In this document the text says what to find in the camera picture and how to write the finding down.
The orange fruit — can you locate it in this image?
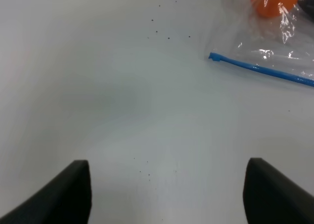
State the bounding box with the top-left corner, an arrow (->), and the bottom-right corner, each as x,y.
251,0 -> 298,18

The clear zip bag blue zipper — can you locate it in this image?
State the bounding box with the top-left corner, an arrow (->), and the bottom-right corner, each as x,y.
204,0 -> 314,86

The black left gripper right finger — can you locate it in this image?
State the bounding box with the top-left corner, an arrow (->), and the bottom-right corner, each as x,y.
242,158 -> 314,224

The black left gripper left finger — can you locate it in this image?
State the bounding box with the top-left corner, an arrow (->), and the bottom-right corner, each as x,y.
0,160 -> 92,224

